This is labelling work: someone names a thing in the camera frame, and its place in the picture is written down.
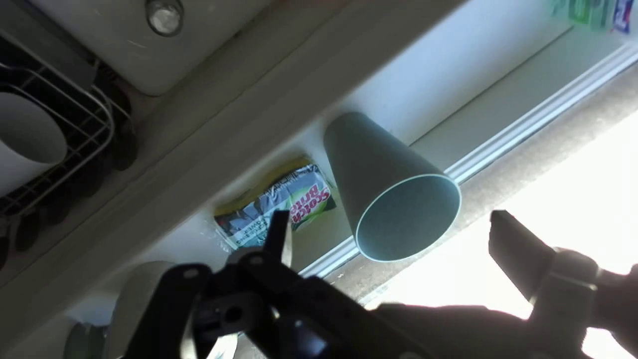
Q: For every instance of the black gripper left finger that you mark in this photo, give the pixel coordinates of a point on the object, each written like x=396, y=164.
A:
x=280, y=240

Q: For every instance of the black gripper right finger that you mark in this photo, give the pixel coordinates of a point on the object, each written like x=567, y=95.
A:
x=526, y=256

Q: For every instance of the grey dish rack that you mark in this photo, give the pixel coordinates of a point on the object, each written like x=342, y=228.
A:
x=81, y=133

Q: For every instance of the white kitchen sink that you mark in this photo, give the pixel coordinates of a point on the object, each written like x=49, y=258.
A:
x=133, y=47

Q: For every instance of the round metal sink hole cover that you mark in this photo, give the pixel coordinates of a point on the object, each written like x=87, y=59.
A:
x=165, y=15

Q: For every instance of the white ceramic mug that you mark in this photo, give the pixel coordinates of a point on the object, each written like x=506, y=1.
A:
x=31, y=142

